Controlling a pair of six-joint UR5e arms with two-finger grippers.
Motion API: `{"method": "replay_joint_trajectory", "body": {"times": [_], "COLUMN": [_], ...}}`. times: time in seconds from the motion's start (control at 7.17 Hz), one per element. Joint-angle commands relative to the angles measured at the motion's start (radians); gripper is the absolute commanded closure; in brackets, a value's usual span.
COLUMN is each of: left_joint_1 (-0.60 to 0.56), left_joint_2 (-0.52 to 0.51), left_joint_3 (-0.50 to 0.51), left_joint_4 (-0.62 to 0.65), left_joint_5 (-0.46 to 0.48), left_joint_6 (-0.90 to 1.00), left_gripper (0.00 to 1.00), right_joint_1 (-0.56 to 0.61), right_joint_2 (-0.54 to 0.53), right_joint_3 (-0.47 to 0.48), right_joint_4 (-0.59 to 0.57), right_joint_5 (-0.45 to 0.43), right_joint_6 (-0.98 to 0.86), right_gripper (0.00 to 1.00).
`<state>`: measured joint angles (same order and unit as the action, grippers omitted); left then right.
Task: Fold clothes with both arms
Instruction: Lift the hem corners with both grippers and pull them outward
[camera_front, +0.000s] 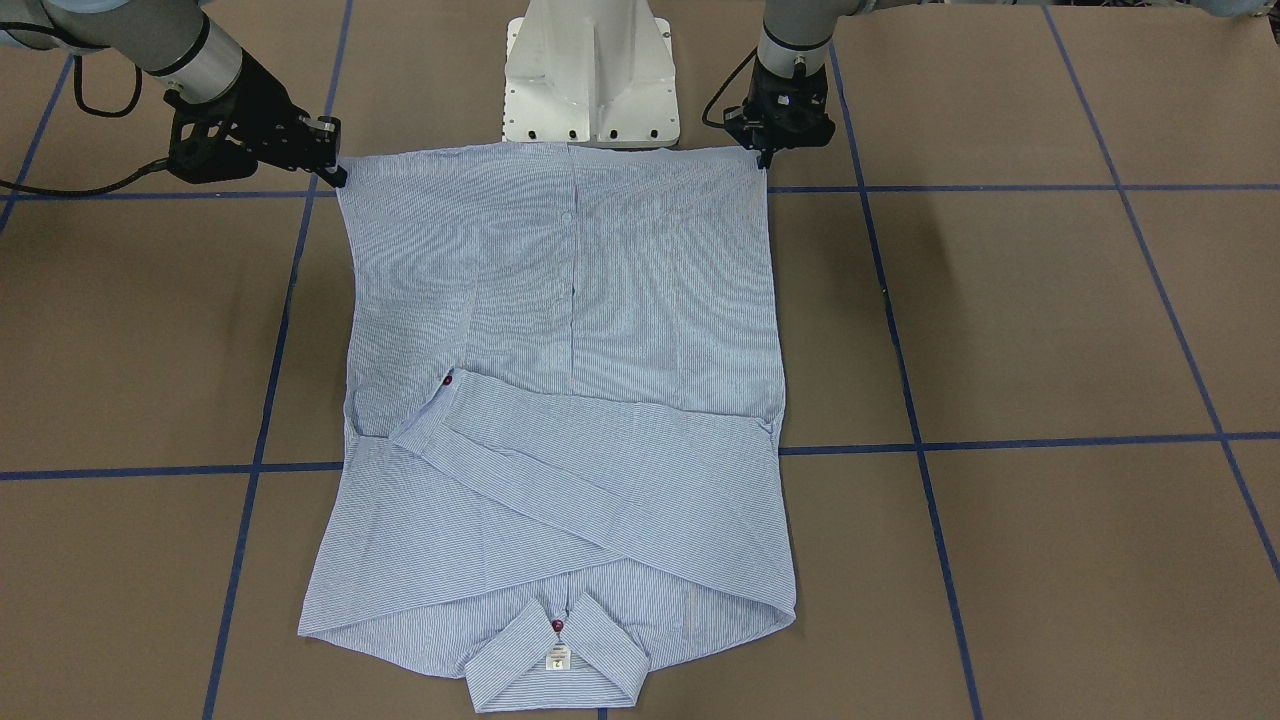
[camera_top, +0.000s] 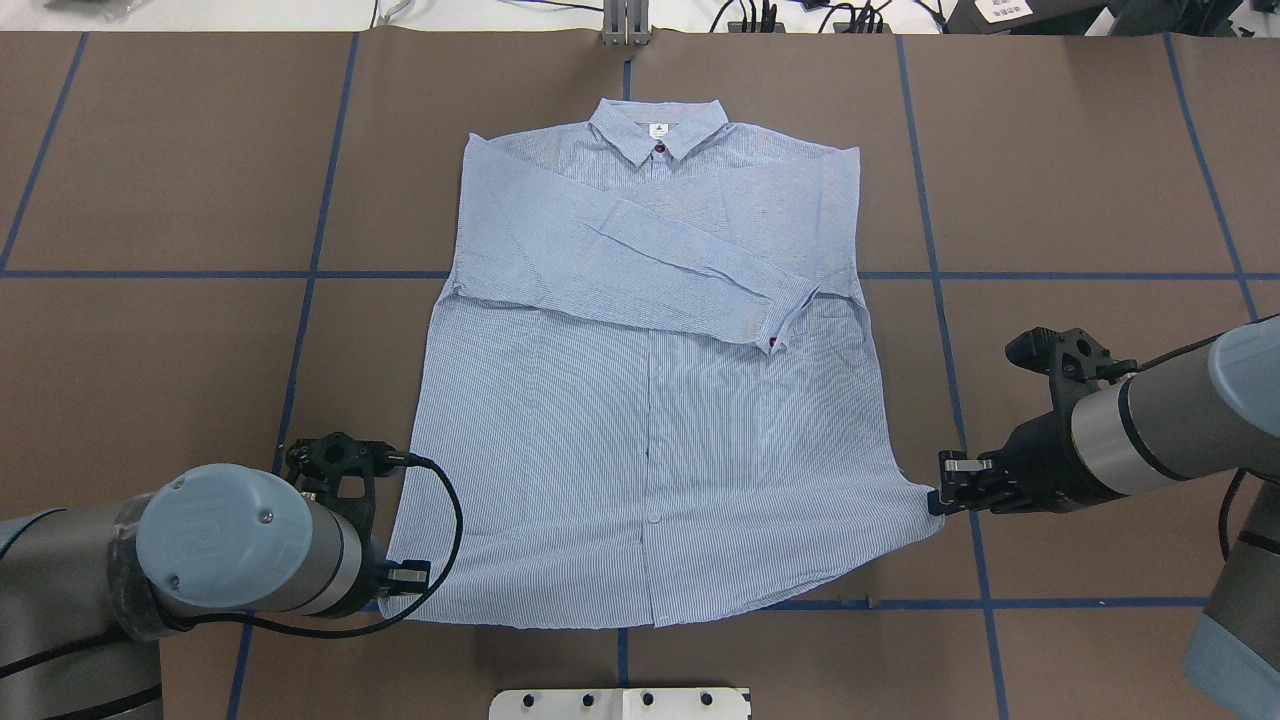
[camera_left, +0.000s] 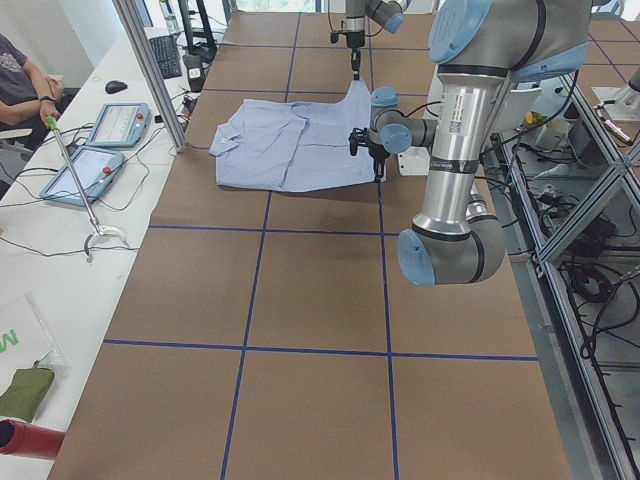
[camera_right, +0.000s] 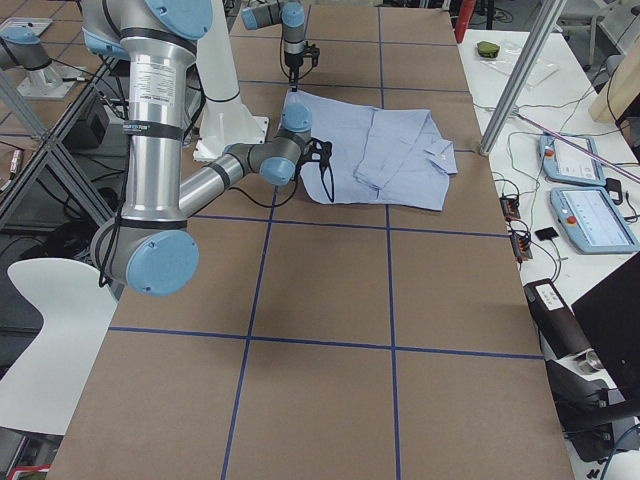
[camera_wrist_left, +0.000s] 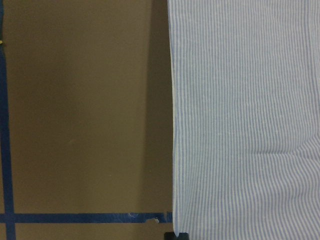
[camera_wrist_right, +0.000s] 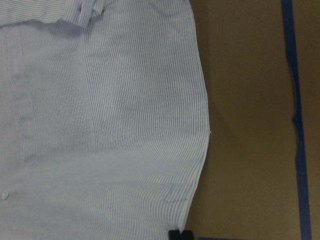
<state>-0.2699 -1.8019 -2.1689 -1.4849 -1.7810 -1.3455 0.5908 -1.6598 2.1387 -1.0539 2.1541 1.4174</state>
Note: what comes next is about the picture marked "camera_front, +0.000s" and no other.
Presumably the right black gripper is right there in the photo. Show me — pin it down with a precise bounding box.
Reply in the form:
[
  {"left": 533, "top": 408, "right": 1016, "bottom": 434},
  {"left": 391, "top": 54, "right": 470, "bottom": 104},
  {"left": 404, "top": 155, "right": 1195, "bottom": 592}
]
[{"left": 165, "top": 53, "right": 349, "bottom": 190}]

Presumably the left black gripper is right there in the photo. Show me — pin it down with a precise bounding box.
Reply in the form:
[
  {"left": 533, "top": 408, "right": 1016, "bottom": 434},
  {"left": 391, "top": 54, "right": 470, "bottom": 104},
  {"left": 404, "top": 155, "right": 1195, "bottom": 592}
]
[{"left": 724, "top": 58, "right": 835, "bottom": 170}]

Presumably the light blue striped dress shirt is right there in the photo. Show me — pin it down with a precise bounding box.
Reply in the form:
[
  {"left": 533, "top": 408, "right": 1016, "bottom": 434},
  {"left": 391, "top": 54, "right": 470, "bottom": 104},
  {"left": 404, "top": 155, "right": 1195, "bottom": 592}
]
[{"left": 297, "top": 143, "right": 797, "bottom": 714}]

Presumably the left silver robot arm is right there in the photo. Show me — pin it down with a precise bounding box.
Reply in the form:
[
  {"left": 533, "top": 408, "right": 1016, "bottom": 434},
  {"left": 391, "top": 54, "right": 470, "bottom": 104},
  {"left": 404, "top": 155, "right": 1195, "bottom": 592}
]
[{"left": 719, "top": 1, "right": 876, "bottom": 170}]

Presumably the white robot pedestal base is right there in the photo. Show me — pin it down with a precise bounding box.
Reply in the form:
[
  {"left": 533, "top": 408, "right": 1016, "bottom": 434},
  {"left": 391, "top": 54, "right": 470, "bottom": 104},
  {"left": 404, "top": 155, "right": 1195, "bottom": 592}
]
[{"left": 500, "top": 1, "right": 681, "bottom": 150}]

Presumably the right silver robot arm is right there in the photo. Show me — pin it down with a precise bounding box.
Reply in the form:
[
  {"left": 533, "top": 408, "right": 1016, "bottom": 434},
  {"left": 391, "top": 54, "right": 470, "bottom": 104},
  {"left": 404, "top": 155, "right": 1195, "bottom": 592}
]
[{"left": 3, "top": 1, "right": 347, "bottom": 188}]

